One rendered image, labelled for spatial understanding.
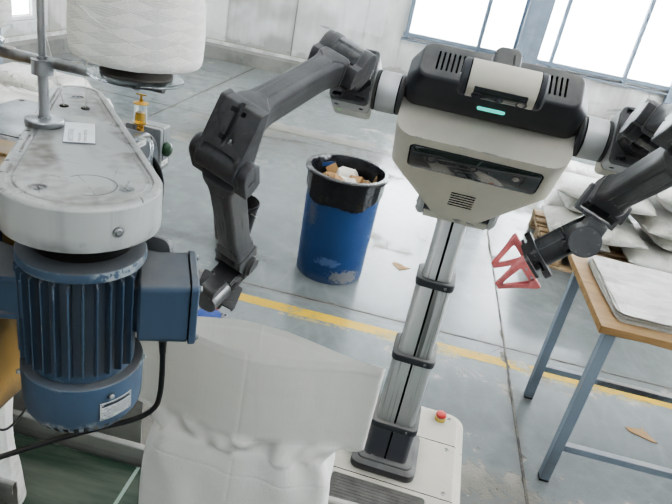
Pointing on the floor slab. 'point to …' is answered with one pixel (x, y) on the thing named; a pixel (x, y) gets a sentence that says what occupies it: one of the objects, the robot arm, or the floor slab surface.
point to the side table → (610, 326)
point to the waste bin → (338, 219)
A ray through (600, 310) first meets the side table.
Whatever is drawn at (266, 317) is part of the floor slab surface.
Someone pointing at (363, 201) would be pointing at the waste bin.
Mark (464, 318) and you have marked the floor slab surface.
